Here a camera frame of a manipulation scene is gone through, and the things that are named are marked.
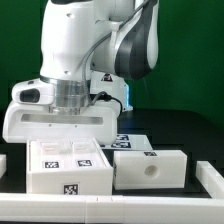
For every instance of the white block at left edge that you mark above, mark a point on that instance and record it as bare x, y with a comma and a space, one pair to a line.
2, 165

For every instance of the white small door panel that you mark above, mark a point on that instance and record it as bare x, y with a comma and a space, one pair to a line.
51, 155

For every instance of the white cabinet door panel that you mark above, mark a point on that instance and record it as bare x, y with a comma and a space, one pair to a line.
87, 153

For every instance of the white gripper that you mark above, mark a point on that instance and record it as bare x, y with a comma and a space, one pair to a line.
31, 122

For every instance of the white front rail bar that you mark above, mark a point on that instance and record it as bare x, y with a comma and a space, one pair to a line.
121, 209

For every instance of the white cabinet body box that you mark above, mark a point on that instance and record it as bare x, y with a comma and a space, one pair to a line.
76, 181

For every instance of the white cabinet top block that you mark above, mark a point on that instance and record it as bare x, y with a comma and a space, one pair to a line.
149, 169

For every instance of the white flat marker plate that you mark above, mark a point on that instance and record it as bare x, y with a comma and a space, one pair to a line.
134, 142

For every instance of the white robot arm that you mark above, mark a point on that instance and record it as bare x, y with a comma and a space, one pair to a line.
84, 44

